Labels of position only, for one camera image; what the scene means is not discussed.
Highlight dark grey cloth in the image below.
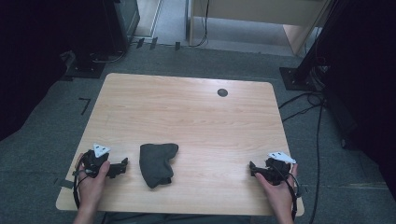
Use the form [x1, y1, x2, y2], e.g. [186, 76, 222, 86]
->
[138, 143, 180, 189]

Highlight person's left hand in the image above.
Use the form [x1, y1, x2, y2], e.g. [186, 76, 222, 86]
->
[77, 160, 112, 213]

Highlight black floor cable loop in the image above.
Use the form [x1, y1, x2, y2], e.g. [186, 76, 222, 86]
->
[277, 91, 326, 123]

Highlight black stand with base plate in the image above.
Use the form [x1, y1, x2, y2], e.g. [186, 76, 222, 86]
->
[64, 0, 108, 79]

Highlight person's dark pants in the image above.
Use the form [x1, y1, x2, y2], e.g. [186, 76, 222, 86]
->
[101, 212, 260, 224]

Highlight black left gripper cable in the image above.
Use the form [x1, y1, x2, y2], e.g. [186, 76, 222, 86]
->
[72, 152, 86, 210]

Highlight black hanging cable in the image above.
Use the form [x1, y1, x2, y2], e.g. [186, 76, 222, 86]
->
[188, 0, 210, 49]

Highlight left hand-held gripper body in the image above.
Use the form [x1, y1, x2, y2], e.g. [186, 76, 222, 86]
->
[81, 143, 112, 179]

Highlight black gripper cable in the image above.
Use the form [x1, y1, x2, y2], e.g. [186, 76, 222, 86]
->
[275, 166, 303, 222]
[72, 152, 86, 210]

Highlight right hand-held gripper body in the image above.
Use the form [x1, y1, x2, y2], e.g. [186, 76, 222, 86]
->
[264, 151, 297, 187]

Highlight black slanted metal stand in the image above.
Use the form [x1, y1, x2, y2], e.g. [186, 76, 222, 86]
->
[278, 0, 345, 92]

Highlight long black floor cable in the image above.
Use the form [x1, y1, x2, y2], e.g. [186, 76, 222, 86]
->
[307, 104, 325, 224]

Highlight person's right hand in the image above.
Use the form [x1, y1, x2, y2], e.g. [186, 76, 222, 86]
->
[254, 162, 299, 217]

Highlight dark cabinet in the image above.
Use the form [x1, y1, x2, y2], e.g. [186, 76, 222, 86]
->
[112, 0, 141, 43]

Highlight dark curtain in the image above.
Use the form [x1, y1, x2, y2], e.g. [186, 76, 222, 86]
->
[0, 0, 74, 143]
[321, 0, 396, 202]

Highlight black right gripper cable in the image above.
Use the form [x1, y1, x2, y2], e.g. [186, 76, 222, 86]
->
[275, 166, 303, 222]

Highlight black angled floor tape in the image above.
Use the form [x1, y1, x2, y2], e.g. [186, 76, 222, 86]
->
[78, 97, 92, 117]

